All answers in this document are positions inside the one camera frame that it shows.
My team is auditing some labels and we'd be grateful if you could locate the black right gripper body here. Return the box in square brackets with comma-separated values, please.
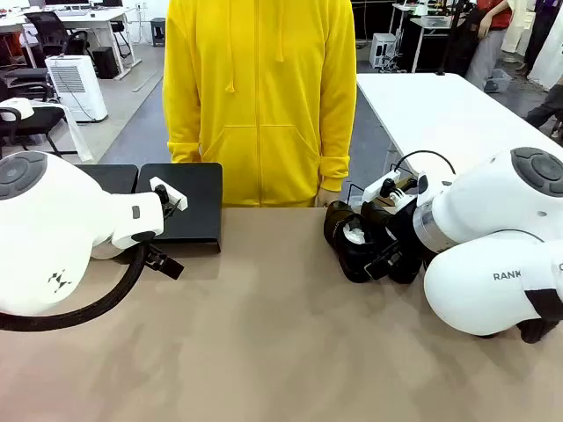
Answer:
[389, 204, 424, 265]

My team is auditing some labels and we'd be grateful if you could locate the black textured buckle loafer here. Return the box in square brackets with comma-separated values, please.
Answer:
[324, 200, 388, 283]
[360, 200, 423, 285]

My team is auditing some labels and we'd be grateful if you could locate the yellow-sleeved right forearm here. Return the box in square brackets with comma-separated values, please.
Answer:
[165, 78, 204, 164]

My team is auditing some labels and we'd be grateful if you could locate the yellow-sleeved left forearm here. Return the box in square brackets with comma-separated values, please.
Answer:
[317, 87, 358, 193]

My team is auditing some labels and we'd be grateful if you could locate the black shoe stand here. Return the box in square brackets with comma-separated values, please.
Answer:
[134, 162, 223, 255]
[72, 163, 140, 195]

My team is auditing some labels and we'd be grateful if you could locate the person's left hand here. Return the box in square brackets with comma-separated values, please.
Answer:
[315, 187, 343, 208]

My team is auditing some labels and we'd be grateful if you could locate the white paper shoe stuffing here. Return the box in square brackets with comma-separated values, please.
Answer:
[345, 222, 369, 245]

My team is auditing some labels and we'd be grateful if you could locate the white table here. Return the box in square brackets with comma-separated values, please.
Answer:
[355, 72, 563, 178]

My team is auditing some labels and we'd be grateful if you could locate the pale hanging cloth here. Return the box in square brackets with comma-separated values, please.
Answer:
[59, 103, 94, 162]

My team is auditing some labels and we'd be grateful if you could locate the grey bin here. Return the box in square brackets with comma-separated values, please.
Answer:
[485, 68, 514, 94]

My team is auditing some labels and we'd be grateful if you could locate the white computer case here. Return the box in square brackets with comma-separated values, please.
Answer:
[371, 33, 399, 70]

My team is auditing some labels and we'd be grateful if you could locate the person in yellow hoodie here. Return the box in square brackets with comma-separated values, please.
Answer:
[162, 0, 358, 208]

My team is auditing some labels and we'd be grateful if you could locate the seated person's dark leg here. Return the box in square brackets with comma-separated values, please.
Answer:
[524, 83, 563, 141]

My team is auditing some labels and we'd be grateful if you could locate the black office chair with armrest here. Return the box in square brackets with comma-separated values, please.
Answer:
[0, 105, 78, 160]

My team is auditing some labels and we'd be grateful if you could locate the white air purifier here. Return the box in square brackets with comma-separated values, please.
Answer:
[45, 55, 109, 123]

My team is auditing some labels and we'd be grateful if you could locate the person in red shirt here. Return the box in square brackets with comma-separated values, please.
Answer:
[464, 0, 515, 91]

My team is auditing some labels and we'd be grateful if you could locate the black computer tower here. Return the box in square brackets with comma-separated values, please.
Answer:
[91, 46, 120, 80]

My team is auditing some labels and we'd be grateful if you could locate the small white-legged desk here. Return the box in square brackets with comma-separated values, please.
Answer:
[390, 3, 468, 74]

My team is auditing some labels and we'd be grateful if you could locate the white cap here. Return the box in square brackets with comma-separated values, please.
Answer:
[0, 98, 34, 122]

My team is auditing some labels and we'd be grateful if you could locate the dark small stool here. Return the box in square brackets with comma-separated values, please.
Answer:
[150, 17, 168, 47]

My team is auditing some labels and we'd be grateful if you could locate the cream hanging coat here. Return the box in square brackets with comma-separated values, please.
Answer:
[501, 0, 536, 56]

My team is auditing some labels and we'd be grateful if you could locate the black mesh office chair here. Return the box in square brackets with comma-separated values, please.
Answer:
[24, 11, 90, 68]

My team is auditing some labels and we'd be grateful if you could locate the white office desk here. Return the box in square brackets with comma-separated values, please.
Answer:
[0, 4, 143, 81]

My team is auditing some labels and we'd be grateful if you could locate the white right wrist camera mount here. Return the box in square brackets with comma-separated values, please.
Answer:
[361, 170, 430, 207]

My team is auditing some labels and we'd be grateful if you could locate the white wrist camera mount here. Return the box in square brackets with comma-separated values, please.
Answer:
[149, 175, 189, 213]
[361, 170, 430, 207]

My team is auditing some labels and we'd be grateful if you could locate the black wire frame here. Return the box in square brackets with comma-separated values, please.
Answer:
[346, 162, 402, 208]

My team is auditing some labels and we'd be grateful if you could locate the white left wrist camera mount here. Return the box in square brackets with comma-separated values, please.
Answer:
[149, 175, 189, 213]

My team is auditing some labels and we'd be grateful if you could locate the thick black left arm hose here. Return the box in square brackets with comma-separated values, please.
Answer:
[0, 244, 147, 333]

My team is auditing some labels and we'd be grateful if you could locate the thick black arm hose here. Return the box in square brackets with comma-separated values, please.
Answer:
[0, 244, 147, 333]
[518, 287, 563, 345]

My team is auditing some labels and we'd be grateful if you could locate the thin black camera cable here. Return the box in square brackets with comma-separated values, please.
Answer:
[392, 149, 457, 178]

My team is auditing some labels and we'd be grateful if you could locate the thick black right arm hose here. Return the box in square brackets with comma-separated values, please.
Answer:
[518, 287, 563, 345]

